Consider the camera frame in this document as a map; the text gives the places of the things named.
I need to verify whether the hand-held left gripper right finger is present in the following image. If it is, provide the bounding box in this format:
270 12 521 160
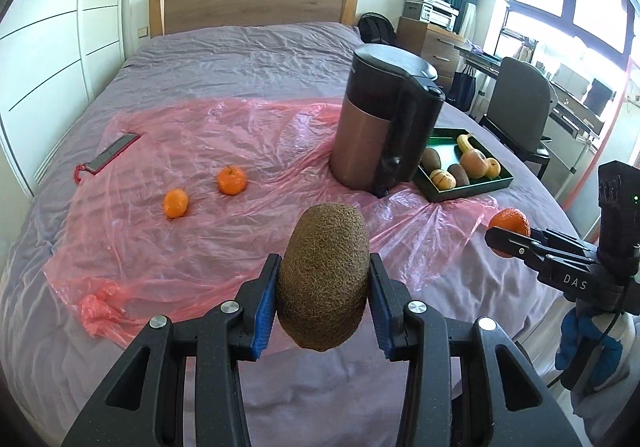
369 253 568 447

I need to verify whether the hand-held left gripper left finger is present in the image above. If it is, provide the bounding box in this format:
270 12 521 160
62 253 282 447

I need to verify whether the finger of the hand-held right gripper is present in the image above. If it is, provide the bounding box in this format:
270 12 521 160
530 227 598 258
484 227 556 273

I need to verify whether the orange tangerine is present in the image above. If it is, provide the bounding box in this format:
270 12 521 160
163 188 190 219
217 166 248 196
488 208 532 259

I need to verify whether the green tray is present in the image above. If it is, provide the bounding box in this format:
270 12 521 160
413 128 514 203

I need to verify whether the large fuzzy brown kiwi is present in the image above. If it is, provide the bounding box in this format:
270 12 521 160
276 204 372 353

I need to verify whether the green-red pear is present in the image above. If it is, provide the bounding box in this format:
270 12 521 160
460 150 489 179

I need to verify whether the person's right forearm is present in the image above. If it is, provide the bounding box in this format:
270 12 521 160
570 322 640 445

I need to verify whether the person's right hand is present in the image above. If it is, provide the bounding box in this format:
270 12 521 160
555 301 626 393

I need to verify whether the pink plastic sheet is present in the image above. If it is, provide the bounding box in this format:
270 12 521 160
42 97 501 358

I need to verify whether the cluttered desk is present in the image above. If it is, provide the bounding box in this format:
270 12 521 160
520 40 621 163

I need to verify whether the grey office chair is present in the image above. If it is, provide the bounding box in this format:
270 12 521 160
480 56 558 180

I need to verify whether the dark hanging bag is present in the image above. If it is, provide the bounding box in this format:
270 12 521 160
447 67 478 113

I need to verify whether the copper and black kettle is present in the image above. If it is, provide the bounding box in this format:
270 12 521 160
328 44 446 199

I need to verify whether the wooden cabinet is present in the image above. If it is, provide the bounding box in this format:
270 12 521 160
396 16 473 93

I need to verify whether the phone in red case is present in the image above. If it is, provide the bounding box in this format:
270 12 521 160
75 132 142 184

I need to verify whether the white printer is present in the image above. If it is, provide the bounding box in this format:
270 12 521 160
402 0 460 30

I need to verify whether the black backpack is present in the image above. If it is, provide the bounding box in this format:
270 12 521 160
357 12 398 48

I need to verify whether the bed with grey cover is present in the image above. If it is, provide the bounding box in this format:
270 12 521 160
0 22 581 447

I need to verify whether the wooden headboard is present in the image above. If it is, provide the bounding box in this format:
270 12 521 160
148 0 361 38

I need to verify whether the white wardrobe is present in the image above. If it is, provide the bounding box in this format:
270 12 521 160
0 0 131 198

